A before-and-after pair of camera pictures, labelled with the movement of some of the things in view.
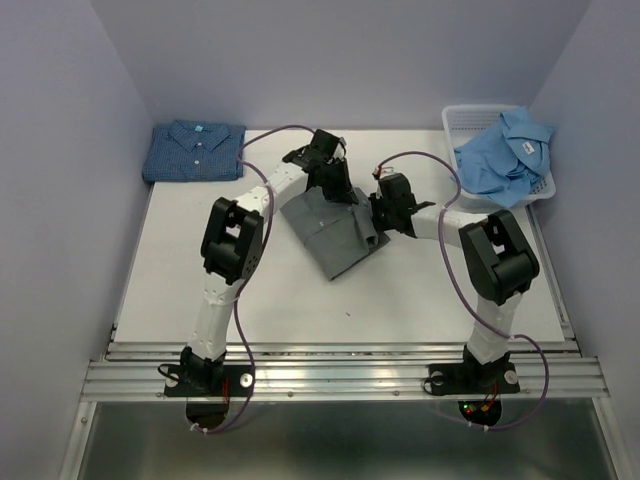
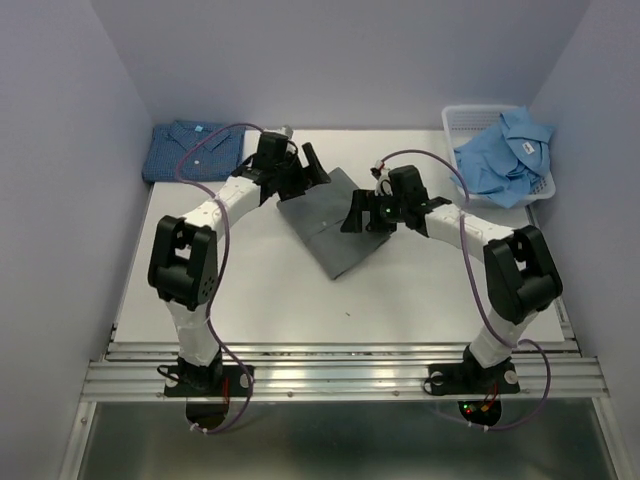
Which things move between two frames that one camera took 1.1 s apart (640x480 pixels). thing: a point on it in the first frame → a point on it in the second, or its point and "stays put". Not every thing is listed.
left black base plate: x=208 y=379 stays put
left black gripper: x=343 y=192 → x=314 y=172
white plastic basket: x=461 y=123 stays put
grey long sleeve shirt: x=337 y=235 stays put
